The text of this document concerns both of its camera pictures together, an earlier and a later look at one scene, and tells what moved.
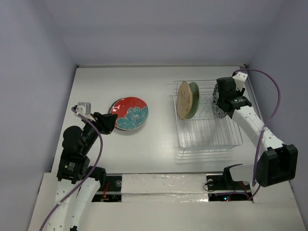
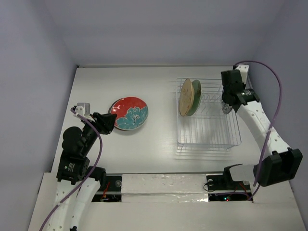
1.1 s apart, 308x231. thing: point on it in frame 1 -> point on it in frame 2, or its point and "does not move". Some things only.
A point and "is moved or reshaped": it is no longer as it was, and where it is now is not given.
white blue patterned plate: [215, 102] is moved or reshaped
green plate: [195, 92] is moved or reshaped
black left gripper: [106, 121] does not move
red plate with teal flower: [132, 112] does not move
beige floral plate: [184, 100] is moved or reshaped
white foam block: [163, 187] does not move
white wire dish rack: [206, 132] does not move
